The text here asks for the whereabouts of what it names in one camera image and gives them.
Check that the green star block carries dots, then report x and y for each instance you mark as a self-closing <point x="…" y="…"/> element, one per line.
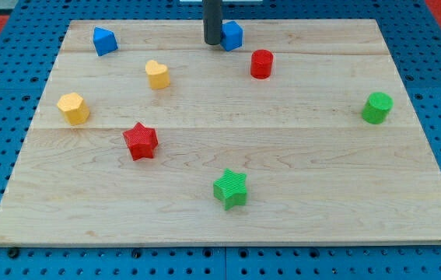
<point x="231" y="189"/>

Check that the blue triangular prism block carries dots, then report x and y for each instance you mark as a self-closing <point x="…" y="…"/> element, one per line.
<point x="104" y="41"/>

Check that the light wooden board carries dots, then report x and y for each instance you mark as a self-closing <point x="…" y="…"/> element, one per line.
<point x="317" y="173"/>

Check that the yellow heart block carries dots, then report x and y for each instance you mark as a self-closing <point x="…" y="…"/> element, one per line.
<point x="158" y="74"/>

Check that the yellow hexagon block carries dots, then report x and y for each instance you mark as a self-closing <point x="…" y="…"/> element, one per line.
<point x="73" y="108"/>

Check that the blue cube block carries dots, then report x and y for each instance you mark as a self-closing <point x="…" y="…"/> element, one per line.
<point x="232" y="36"/>

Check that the red star block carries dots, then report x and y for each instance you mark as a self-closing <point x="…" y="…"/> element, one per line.
<point x="141" y="141"/>

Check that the red cylinder block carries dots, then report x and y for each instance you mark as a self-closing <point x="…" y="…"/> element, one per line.
<point x="261" y="64"/>

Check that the green cylinder block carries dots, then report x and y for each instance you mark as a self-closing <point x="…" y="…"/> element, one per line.
<point x="377" y="107"/>

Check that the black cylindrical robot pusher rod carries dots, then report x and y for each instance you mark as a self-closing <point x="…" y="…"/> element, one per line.
<point x="212" y="21"/>

